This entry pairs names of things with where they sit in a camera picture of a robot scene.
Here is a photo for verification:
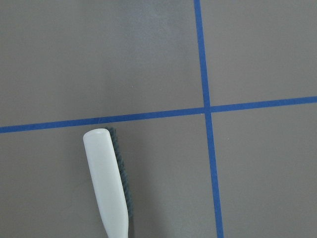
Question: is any beige hand brush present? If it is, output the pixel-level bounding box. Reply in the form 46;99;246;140
83;127;133;238

